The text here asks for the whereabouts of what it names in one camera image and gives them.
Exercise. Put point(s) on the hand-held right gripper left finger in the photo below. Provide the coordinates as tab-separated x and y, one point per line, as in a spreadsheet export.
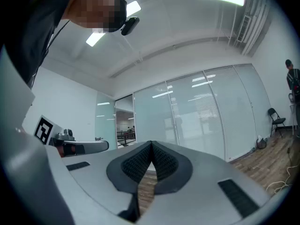
93	177

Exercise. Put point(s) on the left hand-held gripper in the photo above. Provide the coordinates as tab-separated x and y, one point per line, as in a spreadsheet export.
43	130

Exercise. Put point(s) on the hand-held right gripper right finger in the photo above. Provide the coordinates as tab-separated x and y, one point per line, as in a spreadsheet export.
199	184

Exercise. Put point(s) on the frosted glass door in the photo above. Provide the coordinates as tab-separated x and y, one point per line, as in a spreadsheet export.
105	121

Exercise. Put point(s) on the black folding chair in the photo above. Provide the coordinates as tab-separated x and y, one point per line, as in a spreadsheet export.
276	120

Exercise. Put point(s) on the person's black shirt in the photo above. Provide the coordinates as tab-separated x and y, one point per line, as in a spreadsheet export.
32	32

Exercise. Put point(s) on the person's head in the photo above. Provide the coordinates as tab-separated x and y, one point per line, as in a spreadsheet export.
93	10

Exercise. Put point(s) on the white air vent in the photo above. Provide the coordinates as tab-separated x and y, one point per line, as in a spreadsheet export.
243	29

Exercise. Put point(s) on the white ceiling pipes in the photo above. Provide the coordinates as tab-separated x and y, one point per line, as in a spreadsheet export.
256	20

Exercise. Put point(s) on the black head camera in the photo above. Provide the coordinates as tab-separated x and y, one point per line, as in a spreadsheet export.
130	26

